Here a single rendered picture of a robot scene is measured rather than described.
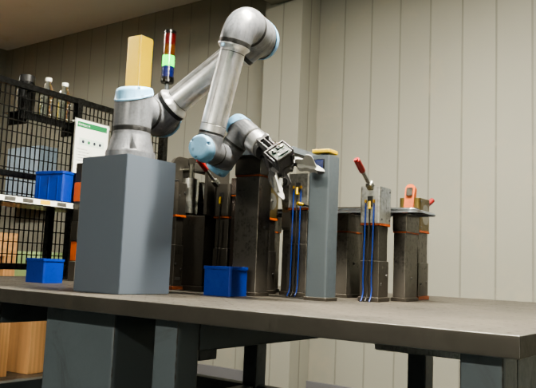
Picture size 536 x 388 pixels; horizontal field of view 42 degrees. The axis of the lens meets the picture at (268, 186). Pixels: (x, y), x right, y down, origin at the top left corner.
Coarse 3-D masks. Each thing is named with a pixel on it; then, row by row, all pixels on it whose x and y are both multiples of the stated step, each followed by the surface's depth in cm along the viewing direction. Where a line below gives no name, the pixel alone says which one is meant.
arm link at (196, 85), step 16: (272, 32) 212; (256, 48) 211; (272, 48) 216; (208, 64) 217; (192, 80) 218; (208, 80) 217; (160, 96) 220; (176, 96) 219; (192, 96) 219; (176, 112) 220; (160, 128) 221; (176, 128) 228
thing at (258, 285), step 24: (240, 168) 226; (264, 168) 224; (240, 192) 226; (264, 192) 224; (240, 216) 224; (264, 216) 224; (240, 240) 223; (264, 240) 224; (240, 264) 222; (264, 264) 223; (264, 288) 223
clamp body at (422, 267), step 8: (400, 200) 249; (416, 200) 246; (424, 200) 249; (424, 208) 249; (424, 224) 248; (424, 232) 248; (424, 240) 250; (424, 248) 250; (424, 256) 250; (424, 264) 248; (424, 272) 248; (424, 280) 248; (424, 288) 248; (416, 296) 242; (424, 296) 246
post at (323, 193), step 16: (336, 160) 213; (320, 176) 211; (336, 176) 213; (320, 192) 210; (336, 192) 213; (320, 208) 209; (336, 208) 212; (320, 224) 209; (336, 224) 212; (320, 240) 208; (336, 240) 212; (320, 256) 207; (336, 256) 212; (320, 272) 207; (320, 288) 206
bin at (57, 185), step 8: (40, 176) 297; (48, 176) 295; (56, 176) 294; (64, 176) 292; (72, 176) 297; (40, 184) 297; (48, 184) 295; (56, 184) 293; (64, 184) 292; (72, 184) 296; (40, 192) 296; (48, 192) 294; (56, 192) 293; (64, 192) 292; (72, 192) 296; (64, 200) 292; (72, 200) 296
